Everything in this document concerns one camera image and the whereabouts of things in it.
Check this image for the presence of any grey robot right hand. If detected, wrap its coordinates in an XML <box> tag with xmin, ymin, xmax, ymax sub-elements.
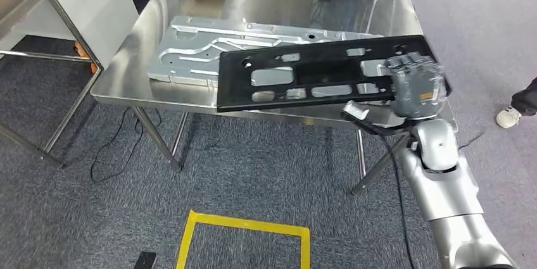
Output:
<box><xmin>382</xmin><ymin>51</ymin><xmax>448</xmax><ymax>120</ymax></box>

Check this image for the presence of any black plastic plate holder part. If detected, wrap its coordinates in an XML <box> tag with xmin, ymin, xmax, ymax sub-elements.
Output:
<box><xmin>216</xmin><ymin>34</ymin><xmax>453</xmax><ymax>113</ymax></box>

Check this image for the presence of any stainless steel workbench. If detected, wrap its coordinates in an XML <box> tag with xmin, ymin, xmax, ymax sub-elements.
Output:
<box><xmin>90</xmin><ymin>0</ymin><xmax>459</xmax><ymax>196</ymax></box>

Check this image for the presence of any black robot body part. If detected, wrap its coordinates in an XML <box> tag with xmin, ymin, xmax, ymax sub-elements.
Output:
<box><xmin>133</xmin><ymin>251</ymin><xmax>157</xmax><ymax>269</ymax></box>

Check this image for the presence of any person's white shoe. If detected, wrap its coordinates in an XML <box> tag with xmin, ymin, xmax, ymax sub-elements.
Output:
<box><xmin>496</xmin><ymin>106</ymin><xmax>522</xmax><ymax>130</ymax></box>

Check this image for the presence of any person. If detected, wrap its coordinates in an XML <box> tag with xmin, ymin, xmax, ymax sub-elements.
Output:
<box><xmin>496</xmin><ymin>76</ymin><xmax>537</xmax><ymax>130</ymax></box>

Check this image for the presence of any yellow floor tape square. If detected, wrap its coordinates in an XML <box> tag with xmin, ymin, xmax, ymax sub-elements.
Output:
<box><xmin>175</xmin><ymin>210</ymin><xmax>312</xmax><ymax>269</ymax></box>

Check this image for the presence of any stamped sheet metal panel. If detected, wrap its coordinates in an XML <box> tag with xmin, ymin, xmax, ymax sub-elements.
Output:
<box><xmin>146</xmin><ymin>15</ymin><xmax>382</xmax><ymax>90</ymax></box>

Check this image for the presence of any white cabinet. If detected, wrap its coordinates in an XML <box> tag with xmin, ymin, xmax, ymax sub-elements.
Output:
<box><xmin>0</xmin><ymin>0</ymin><xmax>139</xmax><ymax>69</ymax></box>

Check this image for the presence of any orange object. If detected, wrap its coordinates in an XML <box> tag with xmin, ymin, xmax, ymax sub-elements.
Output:
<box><xmin>73</xmin><ymin>42</ymin><xmax>98</xmax><ymax>74</ymax></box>

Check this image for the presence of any stainless steel table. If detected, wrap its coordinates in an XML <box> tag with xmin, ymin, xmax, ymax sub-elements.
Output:
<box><xmin>0</xmin><ymin>0</ymin><xmax>104</xmax><ymax>170</ymax></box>

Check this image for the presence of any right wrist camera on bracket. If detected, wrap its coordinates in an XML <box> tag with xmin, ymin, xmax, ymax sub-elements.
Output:
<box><xmin>341</xmin><ymin>100</ymin><xmax>414</xmax><ymax>136</ymax></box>

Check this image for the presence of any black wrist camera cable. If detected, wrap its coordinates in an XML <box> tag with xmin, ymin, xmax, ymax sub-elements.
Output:
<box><xmin>379</xmin><ymin>132</ymin><xmax>419</xmax><ymax>269</ymax></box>

